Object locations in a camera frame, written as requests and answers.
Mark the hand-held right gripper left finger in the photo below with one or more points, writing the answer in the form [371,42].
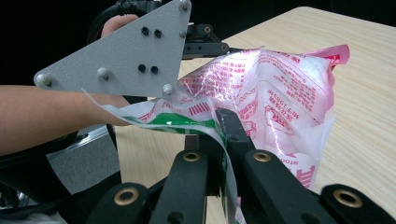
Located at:
[192,143]

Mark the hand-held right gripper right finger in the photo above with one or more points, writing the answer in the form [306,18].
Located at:
[233,130]

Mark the pink and white plastic bag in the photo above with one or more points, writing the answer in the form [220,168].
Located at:
[264,87]

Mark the dark cloth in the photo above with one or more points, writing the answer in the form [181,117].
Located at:
[31,183]

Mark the aluminium floor rail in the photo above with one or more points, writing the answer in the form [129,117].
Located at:
[91,135]

